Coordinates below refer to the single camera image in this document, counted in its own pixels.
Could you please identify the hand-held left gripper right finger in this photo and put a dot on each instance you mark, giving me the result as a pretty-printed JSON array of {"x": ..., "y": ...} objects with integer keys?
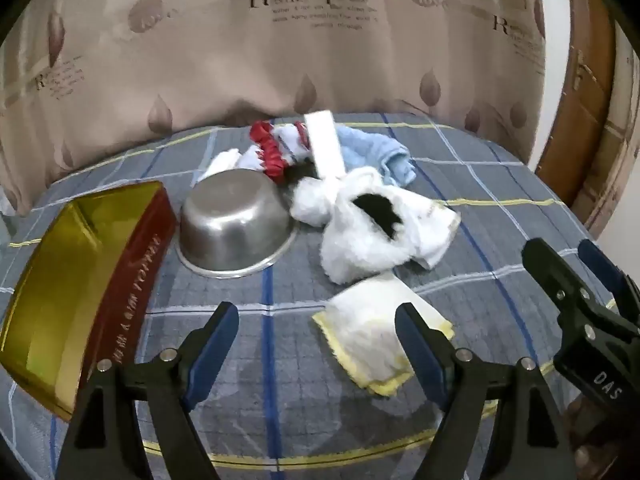
[{"x": 419, "y": 352}]

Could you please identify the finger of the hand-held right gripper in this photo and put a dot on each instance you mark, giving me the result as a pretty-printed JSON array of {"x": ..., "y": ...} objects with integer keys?
[
  {"x": 547, "y": 270},
  {"x": 607, "y": 272}
]

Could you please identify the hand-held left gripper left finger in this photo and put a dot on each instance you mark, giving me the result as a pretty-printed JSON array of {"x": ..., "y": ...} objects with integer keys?
[{"x": 216, "y": 345}]

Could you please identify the white cloth yellow edge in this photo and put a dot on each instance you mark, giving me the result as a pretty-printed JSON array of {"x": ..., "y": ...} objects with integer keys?
[{"x": 360, "y": 320}]

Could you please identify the white fluffy cloth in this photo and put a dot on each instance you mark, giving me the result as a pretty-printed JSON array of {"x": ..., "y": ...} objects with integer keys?
[{"x": 350, "y": 250}]

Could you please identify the black fluffy cloth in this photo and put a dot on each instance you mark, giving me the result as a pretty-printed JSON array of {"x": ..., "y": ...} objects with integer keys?
[{"x": 377, "y": 212}]

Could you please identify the red tin box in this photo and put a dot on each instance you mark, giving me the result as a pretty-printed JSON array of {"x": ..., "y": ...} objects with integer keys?
[{"x": 60, "y": 280}]

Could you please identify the small white cloth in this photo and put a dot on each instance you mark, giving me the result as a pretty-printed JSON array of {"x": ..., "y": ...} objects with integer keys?
[{"x": 225, "y": 160}]

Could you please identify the white sock red ruffle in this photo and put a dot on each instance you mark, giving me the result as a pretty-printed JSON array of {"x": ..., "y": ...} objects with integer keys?
[
  {"x": 290, "y": 140},
  {"x": 272, "y": 157}
]

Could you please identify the light blue towel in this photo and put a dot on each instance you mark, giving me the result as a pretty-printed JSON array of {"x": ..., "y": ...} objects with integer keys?
[{"x": 370, "y": 152}]

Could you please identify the white foam block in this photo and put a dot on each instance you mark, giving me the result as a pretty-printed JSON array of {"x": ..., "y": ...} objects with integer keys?
[{"x": 325, "y": 145}]

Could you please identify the grey plaid bed sheet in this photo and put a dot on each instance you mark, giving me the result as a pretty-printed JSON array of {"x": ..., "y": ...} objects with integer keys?
[{"x": 475, "y": 195}]

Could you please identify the steel bowl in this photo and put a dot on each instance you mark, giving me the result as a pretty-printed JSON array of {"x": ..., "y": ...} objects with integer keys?
[{"x": 235, "y": 225}]

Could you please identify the brown wooden door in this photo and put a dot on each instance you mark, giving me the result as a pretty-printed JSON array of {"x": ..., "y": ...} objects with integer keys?
[{"x": 575, "y": 125}]

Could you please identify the beige leaf print curtain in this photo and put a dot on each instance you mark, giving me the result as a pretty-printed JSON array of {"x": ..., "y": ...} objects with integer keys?
[{"x": 250, "y": 60}]

